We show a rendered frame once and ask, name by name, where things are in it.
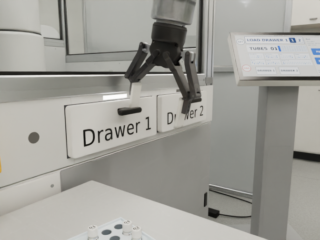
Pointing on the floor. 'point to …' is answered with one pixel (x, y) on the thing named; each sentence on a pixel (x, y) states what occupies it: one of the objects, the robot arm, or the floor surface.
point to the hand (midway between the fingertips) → (155, 114)
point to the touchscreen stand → (273, 164)
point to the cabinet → (133, 174)
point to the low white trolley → (9, 234)
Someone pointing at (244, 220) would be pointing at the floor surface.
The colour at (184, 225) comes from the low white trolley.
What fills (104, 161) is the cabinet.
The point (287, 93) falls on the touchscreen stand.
